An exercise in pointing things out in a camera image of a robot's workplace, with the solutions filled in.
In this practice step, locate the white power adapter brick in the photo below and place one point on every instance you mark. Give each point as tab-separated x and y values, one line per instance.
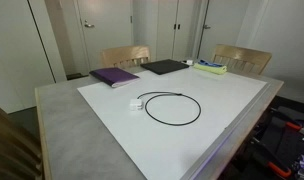
136	104

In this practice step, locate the black closed laptop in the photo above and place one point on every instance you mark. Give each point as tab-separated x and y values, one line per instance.
163	66

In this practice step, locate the purple notebook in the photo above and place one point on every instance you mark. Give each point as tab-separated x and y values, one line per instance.
113	76

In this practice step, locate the wooden chair beside purple notebook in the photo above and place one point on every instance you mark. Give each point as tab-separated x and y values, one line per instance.
125	53

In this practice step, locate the small white plug adapter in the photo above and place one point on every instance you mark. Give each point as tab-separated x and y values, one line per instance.
189	62

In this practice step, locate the blue microfibre cloth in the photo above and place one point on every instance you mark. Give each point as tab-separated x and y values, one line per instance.
207	63

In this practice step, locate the yellow microfibre cloth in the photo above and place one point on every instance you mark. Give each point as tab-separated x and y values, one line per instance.
212	70

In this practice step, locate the large white board mat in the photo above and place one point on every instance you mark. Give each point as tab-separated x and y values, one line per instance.
192	143

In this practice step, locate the white room door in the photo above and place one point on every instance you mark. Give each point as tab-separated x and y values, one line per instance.
108	33

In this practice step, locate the wooden chair beside cloths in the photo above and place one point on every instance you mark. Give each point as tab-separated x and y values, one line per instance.
242	53

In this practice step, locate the white door beside closet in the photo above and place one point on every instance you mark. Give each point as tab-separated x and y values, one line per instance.
225	23

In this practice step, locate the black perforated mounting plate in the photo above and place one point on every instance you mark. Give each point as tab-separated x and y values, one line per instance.
285	146

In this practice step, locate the orange and black clamp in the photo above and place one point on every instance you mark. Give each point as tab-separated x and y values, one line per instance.
293	125
278	169

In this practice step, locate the wooden slat-back chair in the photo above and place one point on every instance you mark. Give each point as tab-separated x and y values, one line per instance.
12	146

